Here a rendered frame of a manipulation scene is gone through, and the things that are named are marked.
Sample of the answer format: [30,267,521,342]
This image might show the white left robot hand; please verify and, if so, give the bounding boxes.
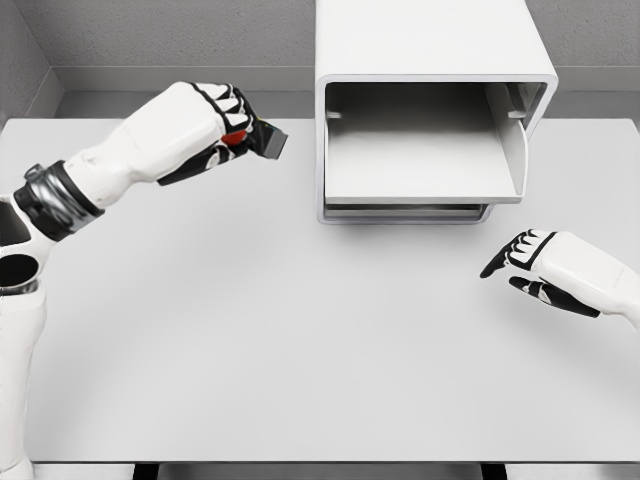
[110,81,267,188]

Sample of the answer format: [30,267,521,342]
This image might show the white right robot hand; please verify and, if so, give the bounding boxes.
[479,229,632,320]

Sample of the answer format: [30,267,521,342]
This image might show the white cabinet drawer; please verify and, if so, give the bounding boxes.
[323,117,530,206]

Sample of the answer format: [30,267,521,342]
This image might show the white tabletop storage cabinet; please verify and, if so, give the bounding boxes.
[314,0,559,227]

